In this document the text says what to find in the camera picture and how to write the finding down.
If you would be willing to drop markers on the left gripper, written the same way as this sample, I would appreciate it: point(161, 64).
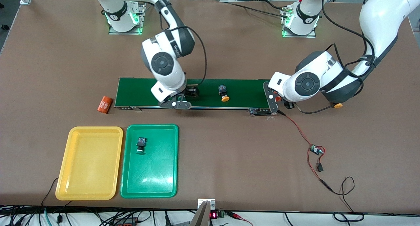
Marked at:
point(289, 105)

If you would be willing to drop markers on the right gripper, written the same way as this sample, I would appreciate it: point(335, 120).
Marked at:
point(191, 91)

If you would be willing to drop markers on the orange cylinder with white print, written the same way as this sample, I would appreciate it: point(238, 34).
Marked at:
point(278, 100)
point(105, 104)

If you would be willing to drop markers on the yellow push button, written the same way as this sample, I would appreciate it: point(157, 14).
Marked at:
point(225, 99)
point(338, 105)

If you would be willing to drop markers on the green push button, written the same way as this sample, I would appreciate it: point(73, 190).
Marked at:
point(141, 142)

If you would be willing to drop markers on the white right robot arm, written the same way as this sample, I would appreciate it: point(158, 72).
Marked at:
point(162, 62)

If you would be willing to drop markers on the green conveyor belt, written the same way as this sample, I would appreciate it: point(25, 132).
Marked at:
point(246, 88)

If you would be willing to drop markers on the small green circuit board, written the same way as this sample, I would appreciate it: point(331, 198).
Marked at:
point(316, 149)

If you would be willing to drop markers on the green plastic tray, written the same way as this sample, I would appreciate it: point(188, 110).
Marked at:
point(149, 176)

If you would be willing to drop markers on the red black clip lead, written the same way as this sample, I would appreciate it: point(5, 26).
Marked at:
point(238, 216)

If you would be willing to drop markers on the red digit display module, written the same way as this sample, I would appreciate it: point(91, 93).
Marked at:
point(214, 215)

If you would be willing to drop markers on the yellow plastic tray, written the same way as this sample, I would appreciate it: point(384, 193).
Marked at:
point(88, 173)

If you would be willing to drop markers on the small black switch connector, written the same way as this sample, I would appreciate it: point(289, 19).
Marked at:
point(320, 168)

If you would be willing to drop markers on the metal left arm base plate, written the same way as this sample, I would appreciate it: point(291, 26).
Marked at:
point(300, 36)

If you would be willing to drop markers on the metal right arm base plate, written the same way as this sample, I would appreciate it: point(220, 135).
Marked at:
point(124, 33)

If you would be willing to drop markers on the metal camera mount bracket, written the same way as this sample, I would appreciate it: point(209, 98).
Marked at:
point(201, 216)

